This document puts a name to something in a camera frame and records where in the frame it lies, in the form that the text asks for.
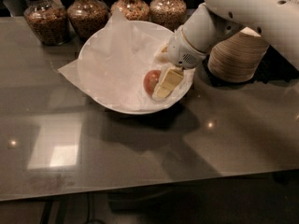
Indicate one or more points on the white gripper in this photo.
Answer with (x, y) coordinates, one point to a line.
(182, 50)

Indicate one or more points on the red apple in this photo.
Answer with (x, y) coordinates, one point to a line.
(150, 81)

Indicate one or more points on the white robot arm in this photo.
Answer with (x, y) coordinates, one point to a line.
(276, 21)

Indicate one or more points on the white bowl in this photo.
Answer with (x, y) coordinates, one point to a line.
(93, 47)

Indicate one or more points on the black tray under bowl stacks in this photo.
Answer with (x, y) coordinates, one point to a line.
(272, 67)

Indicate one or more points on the white paper liner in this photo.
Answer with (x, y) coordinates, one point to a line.
(118, 66)

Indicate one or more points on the glass jar of light cereal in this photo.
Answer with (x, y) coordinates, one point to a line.
(168, 13)

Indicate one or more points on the glass jar of colourful cereal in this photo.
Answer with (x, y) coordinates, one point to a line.
(133, 10)

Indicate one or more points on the front stack of paper bowls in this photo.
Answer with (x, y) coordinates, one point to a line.
(236, 59)

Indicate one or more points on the glass jar of brown cereal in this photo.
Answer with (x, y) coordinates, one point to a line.
(87, 17)

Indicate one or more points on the glass jar of cereal, leftmost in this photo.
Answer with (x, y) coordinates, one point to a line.
(48, 21)

